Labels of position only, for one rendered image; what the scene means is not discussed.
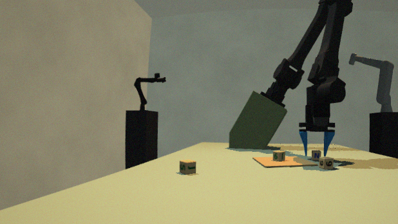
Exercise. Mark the beige letter block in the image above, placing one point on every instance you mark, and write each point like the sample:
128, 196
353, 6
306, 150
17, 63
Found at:
316, 155
279, 155
326, 162
187, 166

